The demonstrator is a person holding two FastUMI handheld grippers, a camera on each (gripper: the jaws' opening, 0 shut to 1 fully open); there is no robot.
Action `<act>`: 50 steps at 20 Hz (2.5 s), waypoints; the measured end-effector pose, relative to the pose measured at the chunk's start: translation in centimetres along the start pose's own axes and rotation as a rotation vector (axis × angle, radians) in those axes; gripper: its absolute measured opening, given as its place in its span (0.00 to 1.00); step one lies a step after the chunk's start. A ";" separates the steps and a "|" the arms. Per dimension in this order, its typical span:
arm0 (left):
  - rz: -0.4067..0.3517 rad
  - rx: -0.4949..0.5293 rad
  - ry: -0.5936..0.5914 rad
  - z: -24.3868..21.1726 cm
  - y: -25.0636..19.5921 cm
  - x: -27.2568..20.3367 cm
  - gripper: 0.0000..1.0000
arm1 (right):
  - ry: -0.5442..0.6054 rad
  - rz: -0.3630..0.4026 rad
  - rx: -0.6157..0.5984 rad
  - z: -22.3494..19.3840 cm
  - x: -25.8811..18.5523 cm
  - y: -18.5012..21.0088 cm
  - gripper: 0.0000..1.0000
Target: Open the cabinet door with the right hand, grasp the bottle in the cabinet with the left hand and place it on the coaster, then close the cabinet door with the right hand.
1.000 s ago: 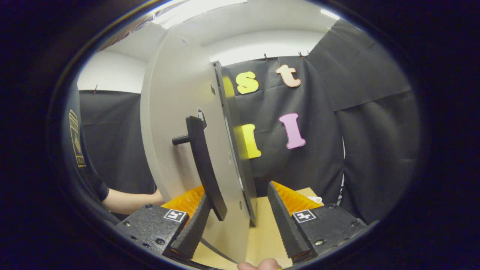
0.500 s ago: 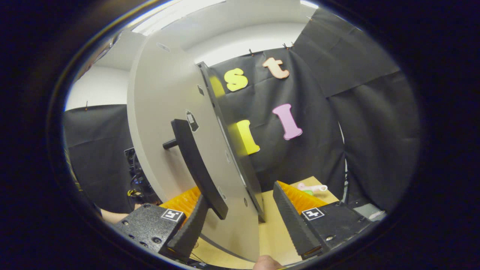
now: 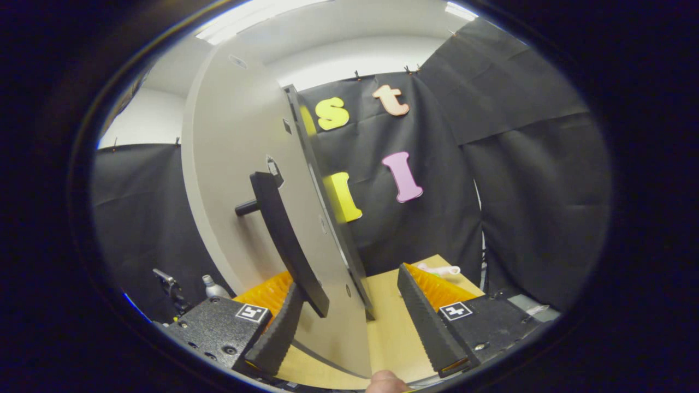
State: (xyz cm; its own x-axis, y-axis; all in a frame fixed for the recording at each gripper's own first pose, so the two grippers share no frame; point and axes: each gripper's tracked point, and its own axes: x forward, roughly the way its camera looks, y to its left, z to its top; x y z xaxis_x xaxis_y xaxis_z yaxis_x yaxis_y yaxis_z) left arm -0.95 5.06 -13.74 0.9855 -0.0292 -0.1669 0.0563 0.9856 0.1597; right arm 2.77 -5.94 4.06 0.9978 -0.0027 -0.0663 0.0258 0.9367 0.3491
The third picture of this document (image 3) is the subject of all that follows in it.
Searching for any ceiling light panel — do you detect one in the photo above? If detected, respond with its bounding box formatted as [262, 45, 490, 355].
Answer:
[445, 0, 481, 22]
[194, 0, 328, 45]

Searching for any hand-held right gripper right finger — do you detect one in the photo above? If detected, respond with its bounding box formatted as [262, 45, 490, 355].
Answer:
[396, 263, 561, 379]

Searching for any grey cabinet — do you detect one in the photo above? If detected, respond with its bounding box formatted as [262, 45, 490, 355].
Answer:
[283, 84, 377, 323]

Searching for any pink and green plush toy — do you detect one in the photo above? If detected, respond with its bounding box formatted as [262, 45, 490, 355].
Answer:
[416, 263, 461, 277]

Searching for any beige cabinet door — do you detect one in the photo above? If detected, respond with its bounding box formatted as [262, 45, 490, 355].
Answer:
[181, 41, 377, 380]

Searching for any silver bottle with pink label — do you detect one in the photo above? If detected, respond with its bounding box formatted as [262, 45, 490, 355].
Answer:
[201, 275, 233, 300]

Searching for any black cabinet door handle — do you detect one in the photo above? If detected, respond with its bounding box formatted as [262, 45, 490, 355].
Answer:
[235, 171, 331, 319]

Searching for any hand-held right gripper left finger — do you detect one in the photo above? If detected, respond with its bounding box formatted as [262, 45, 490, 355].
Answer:
[163, 270, 306, 378]

